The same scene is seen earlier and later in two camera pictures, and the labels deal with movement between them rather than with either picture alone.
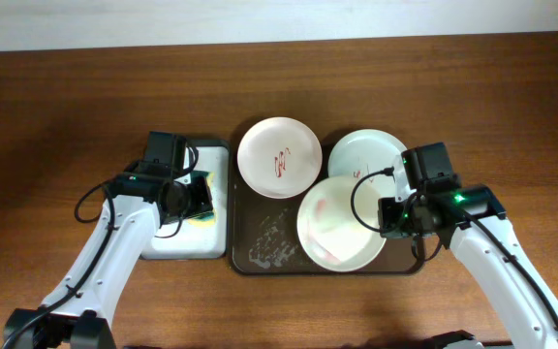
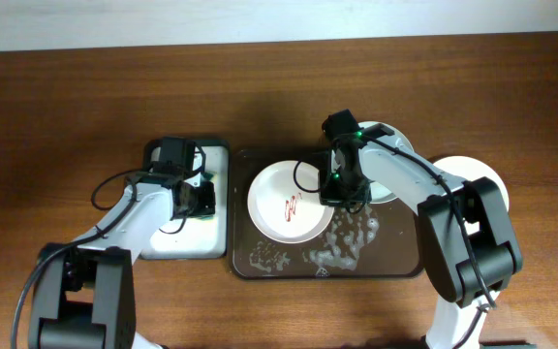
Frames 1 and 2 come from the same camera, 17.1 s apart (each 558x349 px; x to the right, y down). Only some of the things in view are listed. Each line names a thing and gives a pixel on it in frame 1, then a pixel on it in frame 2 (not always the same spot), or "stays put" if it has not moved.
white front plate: [328, 231] -> [466, 168]
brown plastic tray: [263, 238] stays put
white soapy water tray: [184, 238] stays put
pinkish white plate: [279, 157] -> [284, 202]
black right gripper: [390, 216] -> [343, 192]
